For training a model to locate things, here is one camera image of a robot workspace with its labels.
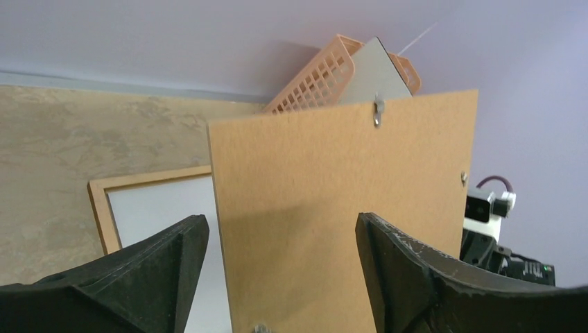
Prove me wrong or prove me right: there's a wooden picture frame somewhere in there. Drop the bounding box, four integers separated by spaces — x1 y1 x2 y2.
87 165 211 255

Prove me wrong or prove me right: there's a white board in organizer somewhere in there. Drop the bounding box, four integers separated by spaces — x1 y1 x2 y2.
338 36 413 105

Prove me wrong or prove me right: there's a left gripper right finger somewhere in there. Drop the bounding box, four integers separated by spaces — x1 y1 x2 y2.
355 213 587 332

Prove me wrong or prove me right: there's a plant photo print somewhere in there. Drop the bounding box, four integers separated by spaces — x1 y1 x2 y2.
106 174 232 332

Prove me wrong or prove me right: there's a brown backing board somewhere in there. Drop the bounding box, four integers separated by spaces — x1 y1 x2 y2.
207 89 478 332

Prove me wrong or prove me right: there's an orange file organizer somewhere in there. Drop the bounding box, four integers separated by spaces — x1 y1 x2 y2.
263 35 422 114

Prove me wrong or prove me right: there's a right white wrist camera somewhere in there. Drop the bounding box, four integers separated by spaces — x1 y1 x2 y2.
463 187 517 242

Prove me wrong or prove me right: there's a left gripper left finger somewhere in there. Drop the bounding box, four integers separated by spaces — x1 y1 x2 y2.
0 214 210 333

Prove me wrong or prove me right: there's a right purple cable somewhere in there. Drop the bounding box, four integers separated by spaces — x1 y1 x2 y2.
476 175 515 193

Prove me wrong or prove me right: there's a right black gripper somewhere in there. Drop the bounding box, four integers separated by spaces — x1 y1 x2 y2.
459 230 555 286

